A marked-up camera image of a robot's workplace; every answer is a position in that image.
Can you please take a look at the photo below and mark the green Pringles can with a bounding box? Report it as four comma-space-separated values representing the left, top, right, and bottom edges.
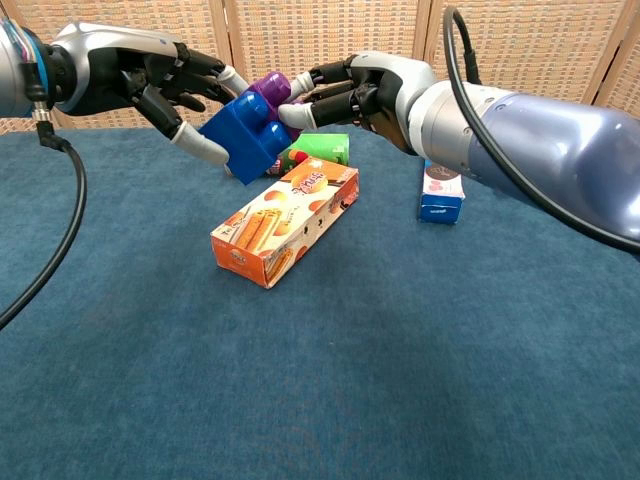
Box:
265, 132, 350, 177

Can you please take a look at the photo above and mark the purple building block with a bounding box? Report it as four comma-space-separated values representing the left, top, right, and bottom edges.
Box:
248, 71, 307, 144

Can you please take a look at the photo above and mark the blue building block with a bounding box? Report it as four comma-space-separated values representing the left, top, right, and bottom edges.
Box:
198, 90, 294, 187

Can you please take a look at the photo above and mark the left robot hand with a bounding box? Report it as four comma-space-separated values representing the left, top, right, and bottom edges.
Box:
48, 21, 250, 166

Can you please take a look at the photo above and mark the woven folding screen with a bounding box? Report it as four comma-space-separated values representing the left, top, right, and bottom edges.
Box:
0, 0, 640, 136

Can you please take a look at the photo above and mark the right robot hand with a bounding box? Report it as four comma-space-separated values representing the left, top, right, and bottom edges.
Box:
277, 51, 437, 156

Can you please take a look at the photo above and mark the orange snack box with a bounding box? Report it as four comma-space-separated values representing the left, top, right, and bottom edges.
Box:
210, 155, 360, 290

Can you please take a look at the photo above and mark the teal table cloth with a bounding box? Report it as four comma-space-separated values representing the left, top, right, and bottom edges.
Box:
0, 116, 640, 480

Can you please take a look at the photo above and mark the blue Oreo cookie box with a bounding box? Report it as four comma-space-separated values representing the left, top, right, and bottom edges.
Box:
417, 158, 466, 224

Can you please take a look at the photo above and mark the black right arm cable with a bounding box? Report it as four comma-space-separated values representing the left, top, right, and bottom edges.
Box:
442, 5, 640, 254

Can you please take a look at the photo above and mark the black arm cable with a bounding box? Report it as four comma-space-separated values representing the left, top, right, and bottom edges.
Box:
0, 44, 88, 331
442, 5, 640, 254

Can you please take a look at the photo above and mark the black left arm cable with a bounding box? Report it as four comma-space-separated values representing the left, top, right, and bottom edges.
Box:
0, 44, 88, 331

